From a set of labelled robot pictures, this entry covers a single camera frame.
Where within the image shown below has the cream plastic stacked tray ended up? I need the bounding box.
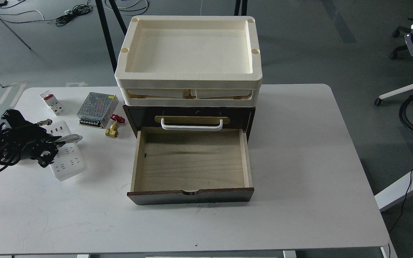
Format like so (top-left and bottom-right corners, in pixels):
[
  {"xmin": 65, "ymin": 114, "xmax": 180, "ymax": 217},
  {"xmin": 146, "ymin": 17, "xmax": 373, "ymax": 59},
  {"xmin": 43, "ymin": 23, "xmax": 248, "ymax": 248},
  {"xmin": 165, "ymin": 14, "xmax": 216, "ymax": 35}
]
[{"xmin": 115, "ymin": 16, "xmax": 263, "ymax": 107}]

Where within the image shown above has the brass valve red handle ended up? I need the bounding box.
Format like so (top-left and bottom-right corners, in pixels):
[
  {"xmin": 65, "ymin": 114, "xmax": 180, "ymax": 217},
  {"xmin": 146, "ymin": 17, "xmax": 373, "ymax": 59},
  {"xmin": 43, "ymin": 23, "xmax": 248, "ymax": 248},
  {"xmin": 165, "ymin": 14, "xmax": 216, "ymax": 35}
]
[{"xmin": 105, "ymin": 114, "xmax": 125, "ymax": 138}]

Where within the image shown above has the white power strip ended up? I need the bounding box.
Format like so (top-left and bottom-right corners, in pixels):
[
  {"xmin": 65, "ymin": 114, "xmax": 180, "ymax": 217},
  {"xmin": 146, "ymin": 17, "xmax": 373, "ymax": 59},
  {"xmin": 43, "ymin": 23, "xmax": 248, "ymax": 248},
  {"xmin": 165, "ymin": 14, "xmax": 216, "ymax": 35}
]
[{"xmin": 46, "ymin": 120, "xmax": 86, "ymax": 181}]

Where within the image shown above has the black floor cable bundle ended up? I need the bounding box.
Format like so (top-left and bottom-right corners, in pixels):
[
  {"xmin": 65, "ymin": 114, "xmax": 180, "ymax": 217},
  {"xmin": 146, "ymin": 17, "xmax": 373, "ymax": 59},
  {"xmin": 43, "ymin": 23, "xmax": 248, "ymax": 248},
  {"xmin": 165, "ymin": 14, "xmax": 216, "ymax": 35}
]
[{"xmin": 55, "ymin": 4, "xmax": 94, "ymax": 27}]

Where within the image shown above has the metal mesh power supply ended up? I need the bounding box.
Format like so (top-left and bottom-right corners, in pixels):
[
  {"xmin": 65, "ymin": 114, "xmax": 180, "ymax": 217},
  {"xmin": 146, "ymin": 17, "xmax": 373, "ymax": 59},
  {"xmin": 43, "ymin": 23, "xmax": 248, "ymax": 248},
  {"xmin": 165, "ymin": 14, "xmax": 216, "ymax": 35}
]
[{"xmin": 76, "ymin": 92, "xmax": 119, "ymax": 128}]

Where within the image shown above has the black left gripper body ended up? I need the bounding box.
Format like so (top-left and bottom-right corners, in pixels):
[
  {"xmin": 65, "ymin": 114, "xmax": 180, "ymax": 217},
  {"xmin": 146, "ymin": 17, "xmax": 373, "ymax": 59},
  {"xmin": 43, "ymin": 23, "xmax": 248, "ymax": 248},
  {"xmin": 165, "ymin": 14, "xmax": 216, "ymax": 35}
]
[{"xmin": 0, "ymin": 109, "xmax": 54, "ymax": 163}]

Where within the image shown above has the white drawer handle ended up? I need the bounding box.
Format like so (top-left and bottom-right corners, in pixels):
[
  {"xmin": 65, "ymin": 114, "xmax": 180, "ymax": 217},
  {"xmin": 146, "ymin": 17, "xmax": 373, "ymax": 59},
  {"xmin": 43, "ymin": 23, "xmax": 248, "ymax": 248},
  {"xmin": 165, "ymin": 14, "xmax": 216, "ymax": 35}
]
[{"xmin": 161, "ymin": 118, "xmax": 224, "ymax": 131}]

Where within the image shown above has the white red circuit breaker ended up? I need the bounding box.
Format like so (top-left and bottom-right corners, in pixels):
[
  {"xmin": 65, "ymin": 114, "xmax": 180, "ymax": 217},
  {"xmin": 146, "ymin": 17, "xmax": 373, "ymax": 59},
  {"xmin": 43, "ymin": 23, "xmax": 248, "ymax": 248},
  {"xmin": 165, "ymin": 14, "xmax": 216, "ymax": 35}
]
[{"xmin": 40, "ymin": 90, "xmax": 65, "ymax": 115}]

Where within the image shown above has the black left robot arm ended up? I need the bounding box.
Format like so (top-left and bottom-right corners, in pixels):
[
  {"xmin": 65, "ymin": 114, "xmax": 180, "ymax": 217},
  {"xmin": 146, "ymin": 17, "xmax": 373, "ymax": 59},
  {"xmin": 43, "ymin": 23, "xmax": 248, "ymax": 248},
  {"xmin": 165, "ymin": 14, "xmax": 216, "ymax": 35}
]
[{"xmin": 0, "ymin": 109, "xmax": 65, "ymax": 172}]

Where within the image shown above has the white power strip cable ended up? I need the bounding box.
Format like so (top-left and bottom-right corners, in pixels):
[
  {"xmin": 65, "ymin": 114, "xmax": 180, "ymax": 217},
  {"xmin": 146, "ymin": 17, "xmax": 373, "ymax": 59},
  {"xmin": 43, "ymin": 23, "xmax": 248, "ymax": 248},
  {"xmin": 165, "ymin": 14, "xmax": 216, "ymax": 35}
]
[{"xmin": 51, "ymin": 134, "xmax": 84, "ymax": 145}]

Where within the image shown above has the open wooden drawer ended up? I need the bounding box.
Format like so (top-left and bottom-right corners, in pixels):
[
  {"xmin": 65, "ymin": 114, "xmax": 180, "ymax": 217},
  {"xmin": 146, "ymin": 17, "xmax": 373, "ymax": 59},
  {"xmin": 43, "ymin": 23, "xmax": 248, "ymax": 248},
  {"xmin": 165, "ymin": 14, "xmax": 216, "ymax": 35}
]
[{"xmin": 127, "ymin": 128, "xmax": 254, "ymax": 205}]

